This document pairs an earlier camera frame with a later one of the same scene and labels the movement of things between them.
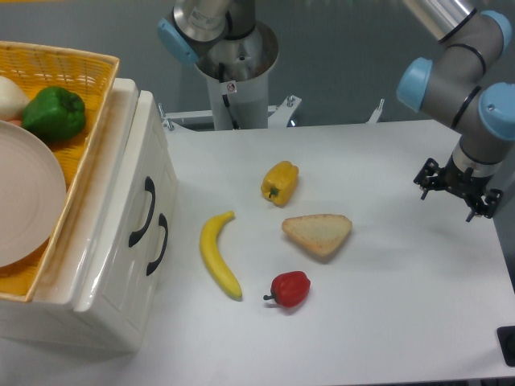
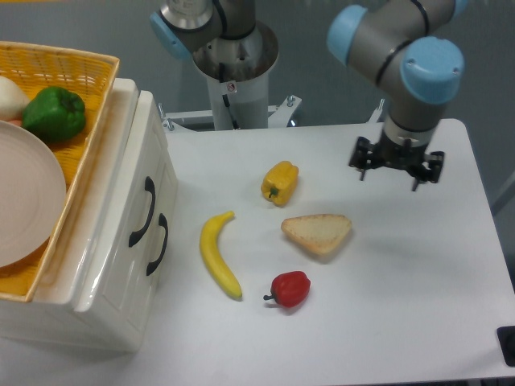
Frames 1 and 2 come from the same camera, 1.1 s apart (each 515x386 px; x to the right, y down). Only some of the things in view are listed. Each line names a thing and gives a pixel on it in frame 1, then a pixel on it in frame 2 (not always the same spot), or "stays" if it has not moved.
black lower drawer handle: [162, 221] stays
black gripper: [463, 182] to [411, 158]
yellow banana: [211, 256] stays
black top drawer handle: [150, 186] stays
